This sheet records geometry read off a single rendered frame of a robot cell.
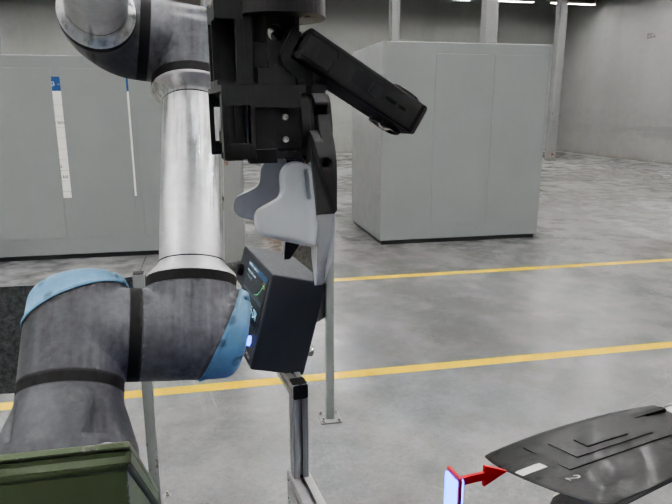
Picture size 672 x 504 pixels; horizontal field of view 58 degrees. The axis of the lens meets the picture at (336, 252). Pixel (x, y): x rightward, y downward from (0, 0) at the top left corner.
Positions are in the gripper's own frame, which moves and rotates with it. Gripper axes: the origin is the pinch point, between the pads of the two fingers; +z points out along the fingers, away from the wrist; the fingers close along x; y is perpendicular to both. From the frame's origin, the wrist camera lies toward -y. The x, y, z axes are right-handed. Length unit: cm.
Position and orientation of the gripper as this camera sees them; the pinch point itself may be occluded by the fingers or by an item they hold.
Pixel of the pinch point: (309, 259)
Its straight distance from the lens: 50.0
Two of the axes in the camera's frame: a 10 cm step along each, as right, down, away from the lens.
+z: 0.1, 9.8, 2.2
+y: -9.4, 0.8, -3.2
